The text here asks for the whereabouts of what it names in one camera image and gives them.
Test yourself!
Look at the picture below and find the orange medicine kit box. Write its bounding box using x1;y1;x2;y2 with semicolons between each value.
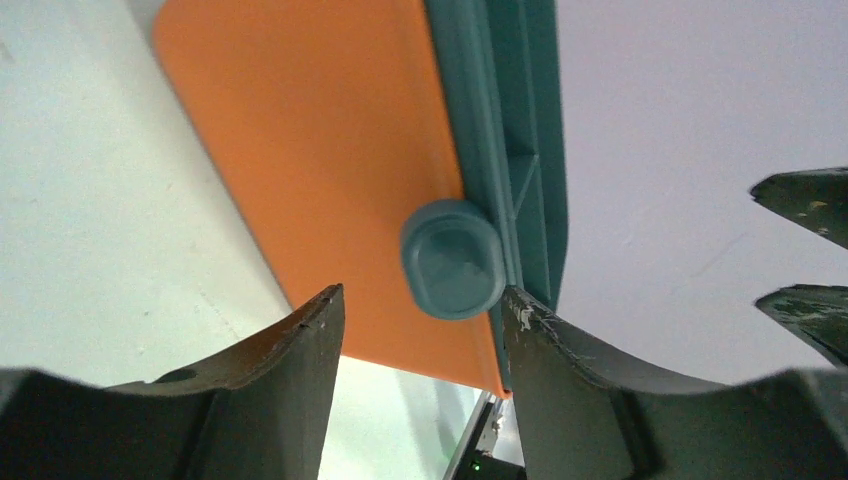
153;1;508;397

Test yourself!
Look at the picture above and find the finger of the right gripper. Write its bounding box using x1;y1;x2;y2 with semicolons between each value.
755;284;847;367
749;167;847;249

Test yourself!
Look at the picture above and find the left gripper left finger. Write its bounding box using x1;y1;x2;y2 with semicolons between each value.
1;285;345;479

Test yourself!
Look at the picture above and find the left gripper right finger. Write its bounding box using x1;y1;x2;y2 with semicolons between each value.
502;287;847;479

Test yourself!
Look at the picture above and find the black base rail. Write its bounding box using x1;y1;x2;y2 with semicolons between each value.
443;392;527;480

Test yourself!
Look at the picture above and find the teal divided tray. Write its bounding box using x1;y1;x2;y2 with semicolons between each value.
401;1;568;394

